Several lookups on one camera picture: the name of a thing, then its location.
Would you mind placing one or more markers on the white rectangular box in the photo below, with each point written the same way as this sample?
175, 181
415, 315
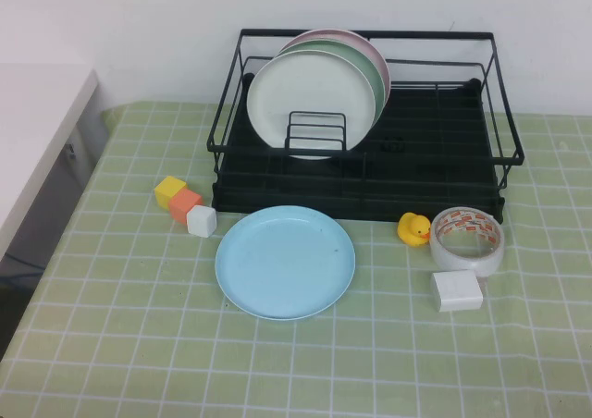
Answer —
458, 291

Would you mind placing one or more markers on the light blue plate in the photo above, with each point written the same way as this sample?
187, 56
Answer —
287, 265

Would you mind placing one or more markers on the white cube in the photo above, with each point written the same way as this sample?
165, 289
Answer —
201, 221

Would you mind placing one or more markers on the yellow rubber duck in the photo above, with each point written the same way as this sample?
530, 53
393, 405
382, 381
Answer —
411, 228

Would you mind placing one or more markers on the pink plate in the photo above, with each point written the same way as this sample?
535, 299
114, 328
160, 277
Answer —
324, 34

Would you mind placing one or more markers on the green checkered tablecloth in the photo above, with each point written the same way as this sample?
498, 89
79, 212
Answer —
139, 344

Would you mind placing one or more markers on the clear packing tape roll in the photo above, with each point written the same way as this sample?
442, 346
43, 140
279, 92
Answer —
462, 263

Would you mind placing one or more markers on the white side table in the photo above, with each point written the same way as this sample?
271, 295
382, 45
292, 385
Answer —
28, 113

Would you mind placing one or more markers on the small metal latch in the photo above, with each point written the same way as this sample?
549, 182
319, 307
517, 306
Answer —
70, 150

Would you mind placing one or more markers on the white plate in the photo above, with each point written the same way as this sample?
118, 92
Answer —
300, 89

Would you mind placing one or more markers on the yellow cube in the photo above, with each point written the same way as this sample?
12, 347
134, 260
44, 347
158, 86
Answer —
168, 189

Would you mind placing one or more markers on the light green plate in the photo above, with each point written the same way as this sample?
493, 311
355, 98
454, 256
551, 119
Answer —
342, 50

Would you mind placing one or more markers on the orange cube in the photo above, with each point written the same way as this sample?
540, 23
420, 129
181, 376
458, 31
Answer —
182, 204

